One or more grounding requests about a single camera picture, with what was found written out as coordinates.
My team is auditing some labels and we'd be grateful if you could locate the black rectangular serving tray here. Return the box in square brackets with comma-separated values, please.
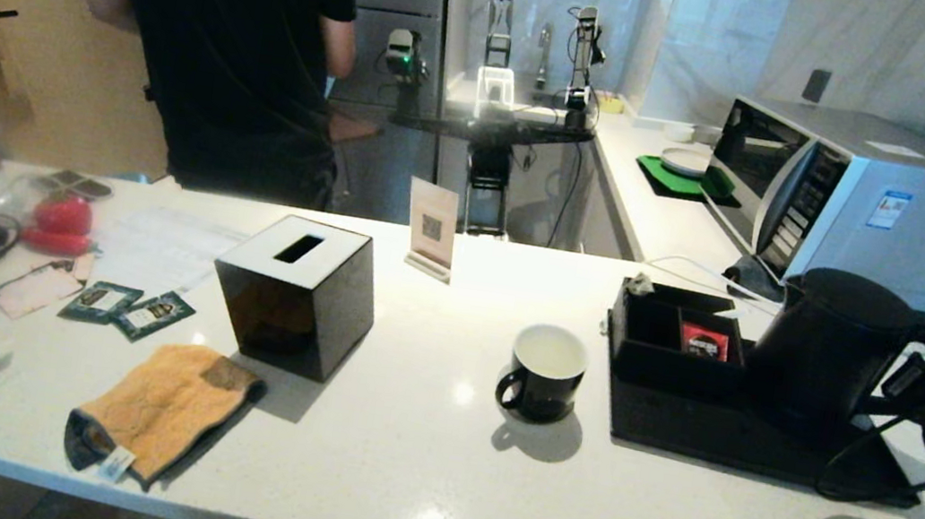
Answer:
[586, 312, 925, 512]

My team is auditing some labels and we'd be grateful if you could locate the white and black mast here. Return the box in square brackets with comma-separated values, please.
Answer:
[470, 0, 529, 127]

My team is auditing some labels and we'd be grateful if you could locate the printed white paper sheet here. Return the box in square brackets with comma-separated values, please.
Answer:
[88, 200, 252, 306]

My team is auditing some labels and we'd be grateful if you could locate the beige paper packet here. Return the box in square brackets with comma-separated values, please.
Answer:
[0, 254, 90, 330]

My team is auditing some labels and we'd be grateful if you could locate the person in black shirt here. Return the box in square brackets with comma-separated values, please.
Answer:
[45, 0, 401, 218]

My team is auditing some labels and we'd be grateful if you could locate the small white bowl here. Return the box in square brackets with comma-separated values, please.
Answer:
[662, 120, 722, 148]

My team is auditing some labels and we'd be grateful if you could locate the chrome faucet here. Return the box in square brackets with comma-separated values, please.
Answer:
[532, 24, 556, 91]

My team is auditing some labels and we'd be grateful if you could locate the black compartment organizer box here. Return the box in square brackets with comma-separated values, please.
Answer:
[599, 273, 762, 404]

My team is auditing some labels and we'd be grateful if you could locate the black teleoperation stand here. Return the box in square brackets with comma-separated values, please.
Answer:
[373, 100, 598, 252]

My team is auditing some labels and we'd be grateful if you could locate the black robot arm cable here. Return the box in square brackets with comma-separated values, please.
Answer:
[814, 406, 925, 514]

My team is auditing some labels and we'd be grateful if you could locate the red toy chili pepper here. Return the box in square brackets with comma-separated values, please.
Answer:
[19, 227, 104, 262]

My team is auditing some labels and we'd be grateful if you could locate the green silicone mat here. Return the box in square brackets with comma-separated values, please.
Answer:
[631, 154, 739, 210]

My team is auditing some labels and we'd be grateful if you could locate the red coffee sachet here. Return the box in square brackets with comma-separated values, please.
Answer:
[676, 320, 732, 363]

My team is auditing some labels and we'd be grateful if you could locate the black electric kettle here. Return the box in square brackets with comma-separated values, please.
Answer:
[736, 259, 925, 452]

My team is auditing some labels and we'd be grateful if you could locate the orange microfiber cloth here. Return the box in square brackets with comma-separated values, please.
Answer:
[60, 329, 272, 505]

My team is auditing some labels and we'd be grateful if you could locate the black tissue box white top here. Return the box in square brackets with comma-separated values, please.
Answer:
[201, 206, 387, 389]

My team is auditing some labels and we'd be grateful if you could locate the dark wall socket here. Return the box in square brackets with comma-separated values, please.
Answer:
[800, 68, 832, 106]

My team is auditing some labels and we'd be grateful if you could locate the brown wooden side table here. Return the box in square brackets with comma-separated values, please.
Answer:
[325, 109, 384, 149]

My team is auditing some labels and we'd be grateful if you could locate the red toy bell pepper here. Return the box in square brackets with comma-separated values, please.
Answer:
[32, 191, 99, 238]

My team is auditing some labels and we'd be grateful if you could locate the silver microwave oven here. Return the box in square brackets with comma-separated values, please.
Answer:
[690, 91, 925, 314]

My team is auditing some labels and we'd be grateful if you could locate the beige QR code sign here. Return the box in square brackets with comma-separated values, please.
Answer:
[398, 177, 465, 285]

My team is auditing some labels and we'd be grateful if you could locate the dark brown coaster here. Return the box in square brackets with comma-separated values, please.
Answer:
[38, 167, 117, 204]

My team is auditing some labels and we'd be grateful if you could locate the black mug white inside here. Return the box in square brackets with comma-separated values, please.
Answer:
[492, 319, 594, 429]

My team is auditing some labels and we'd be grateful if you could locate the white plate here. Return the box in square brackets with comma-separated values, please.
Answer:
[657, 145, 713, 182]

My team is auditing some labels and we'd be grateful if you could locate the dark green tea sachet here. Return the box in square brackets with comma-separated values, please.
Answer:
[109, 284, 199, 350]
[58, 277, 146, 331]

